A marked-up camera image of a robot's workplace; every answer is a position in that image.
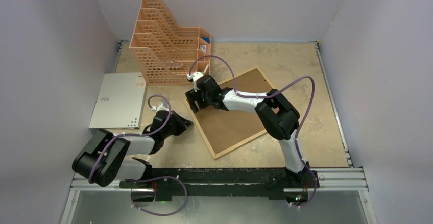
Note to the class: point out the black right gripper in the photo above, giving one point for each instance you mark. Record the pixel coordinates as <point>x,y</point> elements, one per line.
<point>198,98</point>

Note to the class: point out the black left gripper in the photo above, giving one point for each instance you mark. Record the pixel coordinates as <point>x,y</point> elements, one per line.
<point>182,124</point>

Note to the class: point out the brown frame backing board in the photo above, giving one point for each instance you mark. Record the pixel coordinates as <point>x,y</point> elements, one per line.
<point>230,127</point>

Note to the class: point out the wooden picture frame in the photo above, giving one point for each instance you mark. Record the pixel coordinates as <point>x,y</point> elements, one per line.
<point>216,151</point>

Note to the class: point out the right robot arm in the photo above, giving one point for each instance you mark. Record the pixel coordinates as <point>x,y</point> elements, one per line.
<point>279,117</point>

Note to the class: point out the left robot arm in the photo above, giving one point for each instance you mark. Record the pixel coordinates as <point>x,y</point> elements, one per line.
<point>103,158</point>

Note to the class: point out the green white item in organizer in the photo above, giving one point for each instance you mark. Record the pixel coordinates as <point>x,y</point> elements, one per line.
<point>205,70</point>

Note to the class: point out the red white item in organizer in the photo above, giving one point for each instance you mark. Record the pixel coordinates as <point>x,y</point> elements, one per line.
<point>203,48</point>

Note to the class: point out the grey booklet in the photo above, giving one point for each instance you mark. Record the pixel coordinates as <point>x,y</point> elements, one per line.
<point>120,102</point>

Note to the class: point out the orange plastic file organizer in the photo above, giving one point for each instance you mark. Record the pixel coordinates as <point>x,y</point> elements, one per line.
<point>165,51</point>

